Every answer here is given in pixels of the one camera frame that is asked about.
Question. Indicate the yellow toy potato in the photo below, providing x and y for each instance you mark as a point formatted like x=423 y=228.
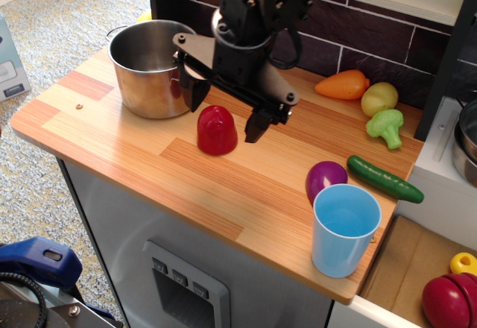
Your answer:
x=380 y=96

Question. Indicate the white box on floor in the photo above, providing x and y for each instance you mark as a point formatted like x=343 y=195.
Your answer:
x=14 y=80

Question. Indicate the steel pots at right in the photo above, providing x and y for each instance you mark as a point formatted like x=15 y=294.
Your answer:
x=464 y=148

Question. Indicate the purple toy eggplant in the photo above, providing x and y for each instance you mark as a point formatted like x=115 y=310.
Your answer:
x=322 y=175

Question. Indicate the dark red toy fruit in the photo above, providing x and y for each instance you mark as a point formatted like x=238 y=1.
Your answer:
x=450 y=300

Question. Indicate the orange toy carrot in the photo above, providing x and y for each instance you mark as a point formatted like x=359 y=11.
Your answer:
x=346 y=85

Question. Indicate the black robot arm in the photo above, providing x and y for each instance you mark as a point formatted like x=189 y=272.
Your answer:
x=255 y=18

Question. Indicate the green toy broccoli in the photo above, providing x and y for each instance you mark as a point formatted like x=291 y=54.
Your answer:
x=386 y=124

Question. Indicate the stainless steel pot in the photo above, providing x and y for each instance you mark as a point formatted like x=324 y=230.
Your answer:
x=143 y=58

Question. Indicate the blue clamp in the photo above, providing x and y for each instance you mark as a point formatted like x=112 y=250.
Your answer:
x=38 y=287

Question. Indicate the light blue plastic cup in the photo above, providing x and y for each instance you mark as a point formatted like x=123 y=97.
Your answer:
x=345 y=220

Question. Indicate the grey toy kitchen cabinet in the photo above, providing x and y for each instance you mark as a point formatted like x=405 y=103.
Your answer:
x=165 y=273

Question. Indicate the yellow toy behind pot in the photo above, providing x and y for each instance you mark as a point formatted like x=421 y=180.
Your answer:
x=145 y=16

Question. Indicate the red toy sweet potato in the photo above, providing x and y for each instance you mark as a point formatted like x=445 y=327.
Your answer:
x=217 y=134

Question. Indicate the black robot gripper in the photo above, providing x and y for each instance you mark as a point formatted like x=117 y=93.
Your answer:
x=243 y=71

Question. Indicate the green toy cucumber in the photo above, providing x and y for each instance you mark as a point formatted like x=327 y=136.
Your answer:
x=385 y=181

